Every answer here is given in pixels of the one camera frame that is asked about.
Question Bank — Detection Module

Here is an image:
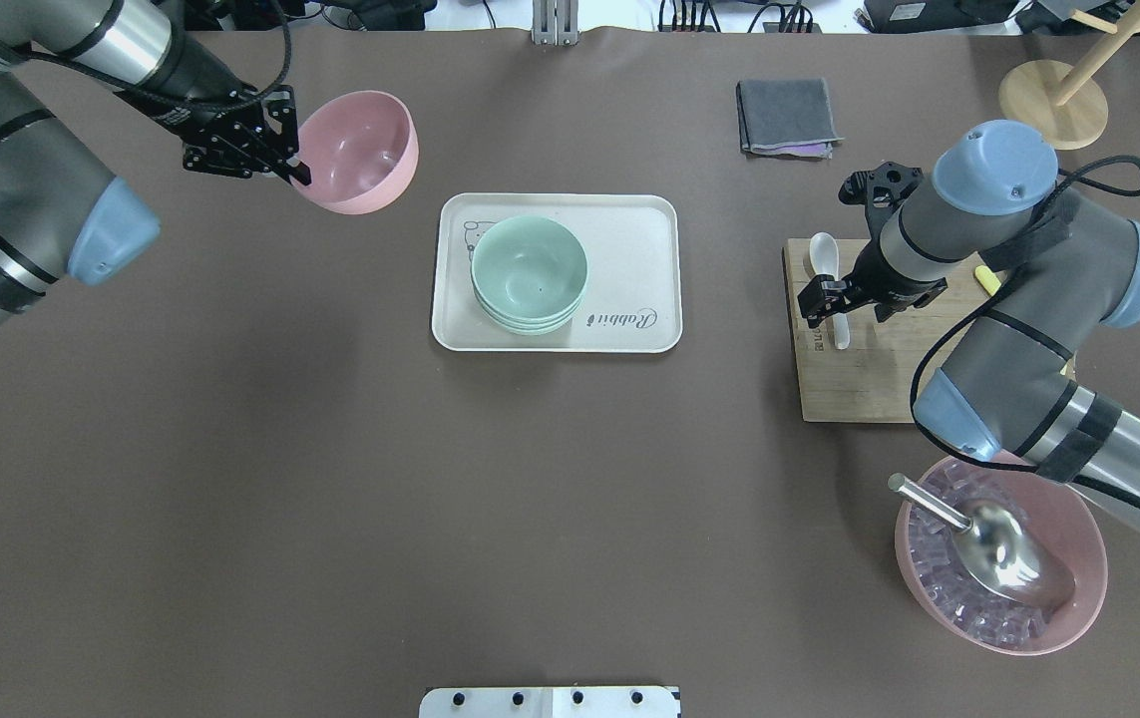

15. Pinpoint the wooden mug tree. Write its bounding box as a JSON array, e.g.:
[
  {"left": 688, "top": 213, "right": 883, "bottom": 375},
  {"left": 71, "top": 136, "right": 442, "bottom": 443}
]
[{"left": 998, "top": 1, "right": 1140, "bottom": 150}]

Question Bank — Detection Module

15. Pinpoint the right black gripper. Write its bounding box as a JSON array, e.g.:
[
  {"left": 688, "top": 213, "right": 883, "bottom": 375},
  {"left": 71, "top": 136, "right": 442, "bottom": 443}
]
[{"left": 797, "top": 161, "right": 948, "bottom": 331}]

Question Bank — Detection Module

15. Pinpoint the grey folded cloth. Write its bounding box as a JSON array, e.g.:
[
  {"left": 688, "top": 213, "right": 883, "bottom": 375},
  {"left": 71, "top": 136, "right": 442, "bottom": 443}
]
[{"left": 735, "top": 77, "right": 844, "bottom": 160}]

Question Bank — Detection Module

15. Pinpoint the pink bowl with ice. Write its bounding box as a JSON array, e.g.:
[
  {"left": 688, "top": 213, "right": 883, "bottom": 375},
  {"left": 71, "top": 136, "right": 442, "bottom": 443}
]
[{"left": 889, "top": 452, "right": 1108, "bottom": 655}]

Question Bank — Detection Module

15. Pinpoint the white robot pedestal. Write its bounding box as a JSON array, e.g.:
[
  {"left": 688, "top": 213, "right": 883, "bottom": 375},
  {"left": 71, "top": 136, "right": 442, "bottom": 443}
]
[{"left": 418, "top": 685, "right": 682, "bottom": 717}]

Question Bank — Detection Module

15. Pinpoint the bamboo cutting board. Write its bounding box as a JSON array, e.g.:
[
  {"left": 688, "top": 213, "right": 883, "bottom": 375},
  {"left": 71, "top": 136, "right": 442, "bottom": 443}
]
[{"left": 784, "top": 237, "right": 988, "bottom": 424}]

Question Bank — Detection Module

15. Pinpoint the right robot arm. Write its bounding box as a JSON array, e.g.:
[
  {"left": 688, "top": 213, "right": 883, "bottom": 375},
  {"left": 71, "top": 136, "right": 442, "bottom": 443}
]
[{"left": 797, "top": 120, "right": 1140, "bottom": 532}]

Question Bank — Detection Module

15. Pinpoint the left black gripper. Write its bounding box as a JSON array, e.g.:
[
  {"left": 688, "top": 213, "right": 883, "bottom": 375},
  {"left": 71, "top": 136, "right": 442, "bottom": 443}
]
[{"left": 184, "top": 88, "right": 311, "bottom": 186}]

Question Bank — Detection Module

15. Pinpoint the cream serving tray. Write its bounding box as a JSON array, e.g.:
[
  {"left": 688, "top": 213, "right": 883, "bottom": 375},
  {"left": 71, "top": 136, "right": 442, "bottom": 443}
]
[{"left": 430, "top": 191, "right": 683, "bottom": 354}]

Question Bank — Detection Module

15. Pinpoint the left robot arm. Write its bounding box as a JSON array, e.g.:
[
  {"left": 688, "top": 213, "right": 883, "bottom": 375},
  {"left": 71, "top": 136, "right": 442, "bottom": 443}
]
[{"left": 0, "top": 1, "right": 311, "bottom": 326}]

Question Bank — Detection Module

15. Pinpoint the white ceramic spoon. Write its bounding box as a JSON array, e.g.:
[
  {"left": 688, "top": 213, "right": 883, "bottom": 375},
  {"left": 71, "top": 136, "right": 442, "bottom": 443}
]
[{"left": 808, "top": 232, "right": 850, "bottom": 350}]

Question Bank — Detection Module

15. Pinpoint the aluminium frame post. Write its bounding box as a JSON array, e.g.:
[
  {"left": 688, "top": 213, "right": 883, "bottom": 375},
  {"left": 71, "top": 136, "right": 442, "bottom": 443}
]
[{"left": 532, "top": 0, "right": 579, "bottom": 47}]

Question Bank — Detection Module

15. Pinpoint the green bowl stack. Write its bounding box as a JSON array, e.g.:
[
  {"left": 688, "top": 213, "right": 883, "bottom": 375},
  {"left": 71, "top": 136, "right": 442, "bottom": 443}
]
[{"left": 470, "top": 217, "right": 589, "bottom": 336}]

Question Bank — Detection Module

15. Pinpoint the metal scoop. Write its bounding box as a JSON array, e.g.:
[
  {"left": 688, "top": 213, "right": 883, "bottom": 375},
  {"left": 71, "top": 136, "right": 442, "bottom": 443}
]
[{"left": 886, "top": 473, "right": 1076, "bottom": 610}]

